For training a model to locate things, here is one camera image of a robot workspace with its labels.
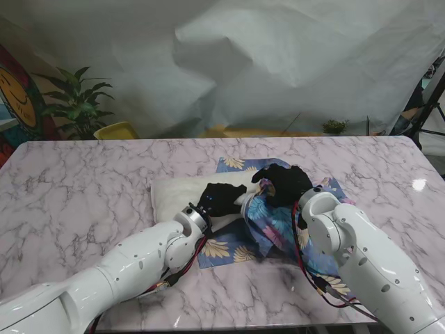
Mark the white pillow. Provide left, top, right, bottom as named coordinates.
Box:
left=149, top=172, right=268, bottom=230

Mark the yellow wooden bench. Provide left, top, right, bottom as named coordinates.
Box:
left=200, top=125, right=324, bottom=138

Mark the colourful smiley face mural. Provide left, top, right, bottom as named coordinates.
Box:
left=0, top=43, right=53, bottom=168

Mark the red black arm cable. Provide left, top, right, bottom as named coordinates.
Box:
left=88, top=222, right=213, bottom=334
left=291, top=205, right=380, bottom=321

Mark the small green plant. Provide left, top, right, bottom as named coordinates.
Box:
left=321, top=118, right=350, bottom=136

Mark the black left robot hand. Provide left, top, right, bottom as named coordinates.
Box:
left=196, top=182, right=248, bottom=217

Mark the blue leaf-print pillowcase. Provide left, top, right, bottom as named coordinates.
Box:
left=197, top=156, right=357, bottom=302

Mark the red black right arm cable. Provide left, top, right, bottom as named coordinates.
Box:
left=291, top=205, right=380, bottom=321

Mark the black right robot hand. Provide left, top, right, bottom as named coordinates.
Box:
left=250, top=163, right=314, bottom=208

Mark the red black left arm cable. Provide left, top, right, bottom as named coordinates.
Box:
left=88, top=222, right=213, bottom=334

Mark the black tripod stand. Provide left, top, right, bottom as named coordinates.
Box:
left=401, top=47, right=445, bottom=150

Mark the yellow chair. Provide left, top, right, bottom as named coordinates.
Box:
left=92, top=120, right=142, bottom=140

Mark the large green potted plant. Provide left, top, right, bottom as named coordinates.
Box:
left=34, top=65, right=115, bottom=140

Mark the white backdrop sheet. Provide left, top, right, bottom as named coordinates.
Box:
left=0, top=0, right=445, bottom=138

